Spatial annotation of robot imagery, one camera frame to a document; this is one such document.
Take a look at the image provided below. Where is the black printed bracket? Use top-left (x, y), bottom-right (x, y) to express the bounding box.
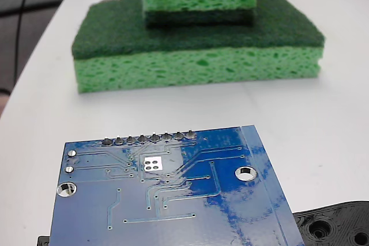
top-left (36, 199), bottom-right (369, 246)

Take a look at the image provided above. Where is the large green sponge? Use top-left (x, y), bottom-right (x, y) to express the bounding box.
top-left (71, 0), bottom-right (326, 94)

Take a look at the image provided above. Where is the black cable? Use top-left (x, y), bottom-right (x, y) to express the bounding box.
top-left (13, 0), bottom-right (35, 86)

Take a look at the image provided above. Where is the blue circuit board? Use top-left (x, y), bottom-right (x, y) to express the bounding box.
top-left (48, 124), bottom-right (306, 246)

